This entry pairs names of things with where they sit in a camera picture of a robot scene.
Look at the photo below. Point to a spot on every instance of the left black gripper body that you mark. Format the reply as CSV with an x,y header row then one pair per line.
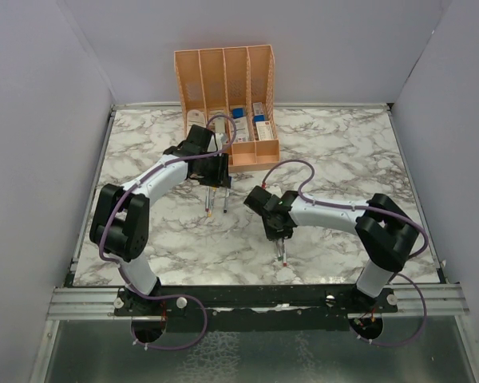
x,y
212,170

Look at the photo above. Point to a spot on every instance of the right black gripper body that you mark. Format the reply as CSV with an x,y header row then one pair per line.
x,y
272,230

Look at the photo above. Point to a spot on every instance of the green pen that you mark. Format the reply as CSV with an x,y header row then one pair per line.
x,y
277,243

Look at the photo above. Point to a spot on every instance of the yellow pen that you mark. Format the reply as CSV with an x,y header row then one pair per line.
x,y
211,200

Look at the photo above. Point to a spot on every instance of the blue pen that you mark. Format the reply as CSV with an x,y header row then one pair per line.
x,y
226,198

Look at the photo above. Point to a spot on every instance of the purple pen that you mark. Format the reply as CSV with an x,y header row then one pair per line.
x,y
206,201

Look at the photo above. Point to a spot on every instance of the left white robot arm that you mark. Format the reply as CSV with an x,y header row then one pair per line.
x,y
121,218

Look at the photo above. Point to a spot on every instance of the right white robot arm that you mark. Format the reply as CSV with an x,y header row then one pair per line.
x,y
386,232

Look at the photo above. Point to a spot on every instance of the red tipped pen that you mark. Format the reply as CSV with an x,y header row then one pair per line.
x,y
283,253

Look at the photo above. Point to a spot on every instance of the white blue box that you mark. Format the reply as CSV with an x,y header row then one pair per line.
x,y
238,125

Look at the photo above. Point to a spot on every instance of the white oval package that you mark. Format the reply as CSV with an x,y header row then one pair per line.
x,y
195,117

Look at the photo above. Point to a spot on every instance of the white red box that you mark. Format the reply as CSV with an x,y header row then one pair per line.
x,y
261,122

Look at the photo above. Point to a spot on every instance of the orange desk organizer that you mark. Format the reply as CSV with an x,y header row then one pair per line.
x,y
239,82

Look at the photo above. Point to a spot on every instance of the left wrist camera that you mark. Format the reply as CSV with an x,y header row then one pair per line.
x,y
221,140

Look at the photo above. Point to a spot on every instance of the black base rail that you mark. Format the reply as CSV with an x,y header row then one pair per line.
x,y
189,309

